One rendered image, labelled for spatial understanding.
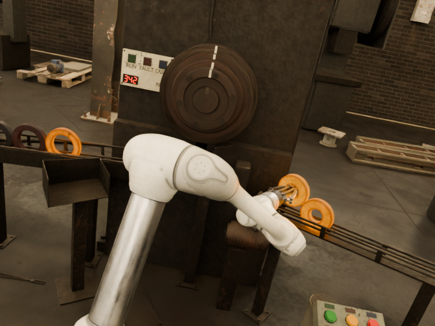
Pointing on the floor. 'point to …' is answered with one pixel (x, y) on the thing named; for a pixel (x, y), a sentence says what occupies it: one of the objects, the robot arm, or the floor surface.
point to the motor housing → (258, 242)
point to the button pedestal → (342, 315)
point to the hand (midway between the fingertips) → (294, 187)
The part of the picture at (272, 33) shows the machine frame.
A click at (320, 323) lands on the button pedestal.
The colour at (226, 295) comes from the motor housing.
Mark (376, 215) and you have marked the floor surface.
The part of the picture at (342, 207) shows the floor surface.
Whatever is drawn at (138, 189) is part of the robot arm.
